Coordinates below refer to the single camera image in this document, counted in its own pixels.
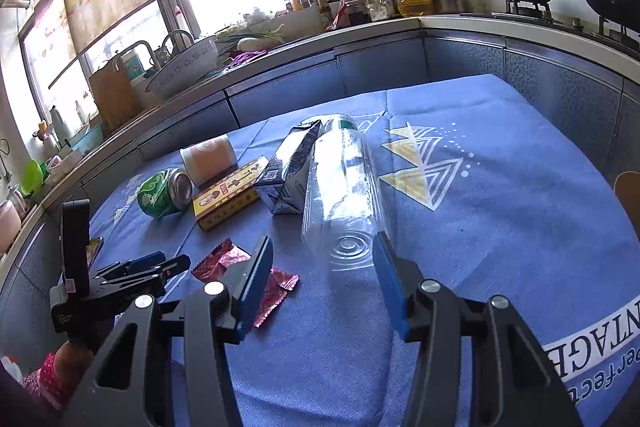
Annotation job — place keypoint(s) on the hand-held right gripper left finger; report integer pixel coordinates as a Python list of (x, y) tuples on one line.
[(252, 287)]

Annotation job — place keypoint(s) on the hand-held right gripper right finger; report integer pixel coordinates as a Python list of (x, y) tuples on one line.
[(390, 287)]

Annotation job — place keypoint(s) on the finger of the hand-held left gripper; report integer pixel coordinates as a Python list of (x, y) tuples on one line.
[(170, 267), (147, 259)]

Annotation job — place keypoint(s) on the red snack wrapper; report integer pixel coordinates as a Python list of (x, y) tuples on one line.
[(220, 259), (277, 294)]

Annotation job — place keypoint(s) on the green drink can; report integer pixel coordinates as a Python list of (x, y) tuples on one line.
[(160, 194)]

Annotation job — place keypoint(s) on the yellow cardboard box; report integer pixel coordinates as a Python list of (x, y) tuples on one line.
[(230, 194)]

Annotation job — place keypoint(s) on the clear plastic bottle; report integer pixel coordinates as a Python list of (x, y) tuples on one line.
[(340, 187)]

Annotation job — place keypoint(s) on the white paper cup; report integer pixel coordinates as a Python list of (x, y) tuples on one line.
[(207, 159)]

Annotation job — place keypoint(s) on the black white milk carton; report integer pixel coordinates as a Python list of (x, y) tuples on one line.
[(290, 167)]

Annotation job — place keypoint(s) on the tan waste bin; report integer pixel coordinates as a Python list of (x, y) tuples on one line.
[(630, 197)]

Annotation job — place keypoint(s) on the smartphone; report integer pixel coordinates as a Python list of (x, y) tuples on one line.
[(95, 249)]

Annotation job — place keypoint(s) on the light blue plastic basin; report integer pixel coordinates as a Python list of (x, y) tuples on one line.
[(87, 137)]

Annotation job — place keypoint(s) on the blue printed tablecloth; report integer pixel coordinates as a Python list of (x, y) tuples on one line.
[(475, 232)]

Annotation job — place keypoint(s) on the white kettle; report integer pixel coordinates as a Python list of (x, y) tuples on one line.
[(57, 124)]

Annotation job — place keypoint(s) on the wooden cutting board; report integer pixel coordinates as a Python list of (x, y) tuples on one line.
[(115, 97)]

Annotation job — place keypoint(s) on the teal white box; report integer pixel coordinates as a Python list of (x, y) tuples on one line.
[(134, 64)]

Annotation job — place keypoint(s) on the white printed basin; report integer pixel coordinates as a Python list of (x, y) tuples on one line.
[(185, 67)]

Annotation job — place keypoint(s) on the purple vegetable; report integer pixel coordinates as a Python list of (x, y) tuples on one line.
[(247, 56)]

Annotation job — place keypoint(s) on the metal faucet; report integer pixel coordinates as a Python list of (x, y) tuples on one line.
[(178, 32)]

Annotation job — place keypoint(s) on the blue kitchen counter cabinet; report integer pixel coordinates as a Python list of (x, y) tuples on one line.
[(380, 57)]

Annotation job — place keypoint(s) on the white radish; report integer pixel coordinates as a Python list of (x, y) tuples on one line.
[(247, 43)]

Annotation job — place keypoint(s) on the green onions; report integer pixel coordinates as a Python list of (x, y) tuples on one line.
[(255, 36)]

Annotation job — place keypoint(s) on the gas stove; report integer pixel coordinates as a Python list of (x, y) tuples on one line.
[(540, 14)]

